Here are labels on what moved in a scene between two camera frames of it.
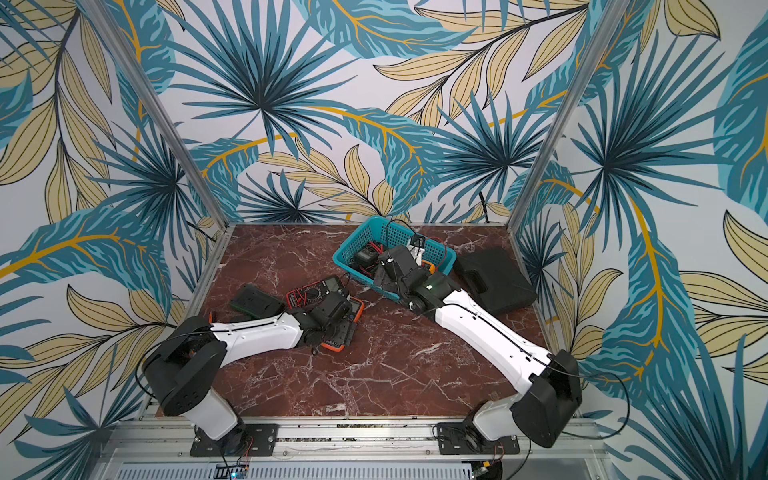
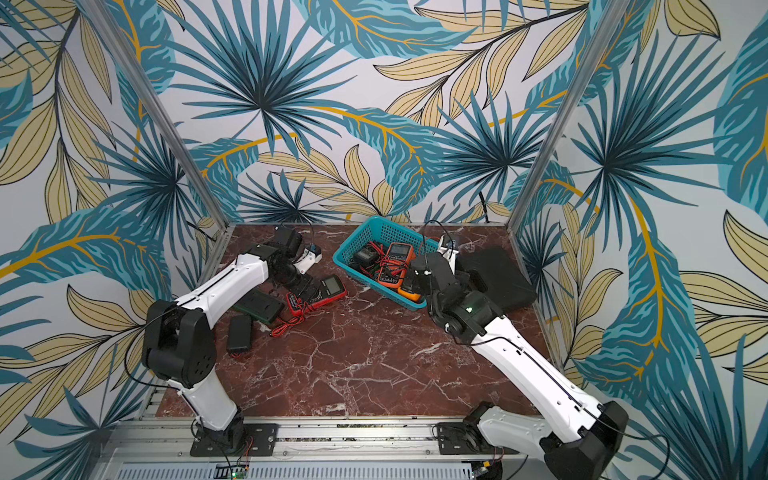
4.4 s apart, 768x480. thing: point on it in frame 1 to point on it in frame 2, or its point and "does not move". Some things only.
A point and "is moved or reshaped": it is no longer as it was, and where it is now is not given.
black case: [493, 278] does not move
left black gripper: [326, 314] to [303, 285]
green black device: [257, 302] does not move
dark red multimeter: [313, 292] does not move
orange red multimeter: [342, 333] is moved or reshaped
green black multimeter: [364, 257] does not move
